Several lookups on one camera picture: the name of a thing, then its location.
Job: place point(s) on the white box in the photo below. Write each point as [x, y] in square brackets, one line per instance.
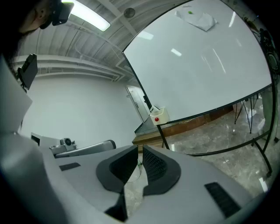
[163, 116]

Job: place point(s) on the wooden step platform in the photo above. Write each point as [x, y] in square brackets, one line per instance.
[148, 138]

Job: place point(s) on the black head-worn camera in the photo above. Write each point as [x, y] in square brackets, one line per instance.
[62, 11]

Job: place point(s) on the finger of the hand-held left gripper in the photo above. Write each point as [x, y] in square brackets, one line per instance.
[96, 147]

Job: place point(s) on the round ceiling fixture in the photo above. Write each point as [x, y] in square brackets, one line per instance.
[129, 12]

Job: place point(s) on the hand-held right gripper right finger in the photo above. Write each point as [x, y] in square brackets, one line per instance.
[192, 188]

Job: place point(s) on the white paper sheet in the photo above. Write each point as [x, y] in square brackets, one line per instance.
[203, 22]

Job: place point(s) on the white door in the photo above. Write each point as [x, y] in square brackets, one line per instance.
[136, 102]

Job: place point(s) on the person's face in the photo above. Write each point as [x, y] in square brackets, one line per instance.
[36, 15]

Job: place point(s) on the red round magnet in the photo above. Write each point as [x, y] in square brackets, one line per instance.
[156, 119]

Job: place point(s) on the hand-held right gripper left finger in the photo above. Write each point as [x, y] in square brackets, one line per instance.
[87, 179]

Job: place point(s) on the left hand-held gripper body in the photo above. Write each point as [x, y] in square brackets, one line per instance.
[65, 145]

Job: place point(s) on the long ceiling light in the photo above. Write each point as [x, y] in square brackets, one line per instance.
[92, 16]

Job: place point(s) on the black tripod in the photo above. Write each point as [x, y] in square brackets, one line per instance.
[240, 111]

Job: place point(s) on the large whiteboard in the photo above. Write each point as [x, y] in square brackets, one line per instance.
[186, 65]

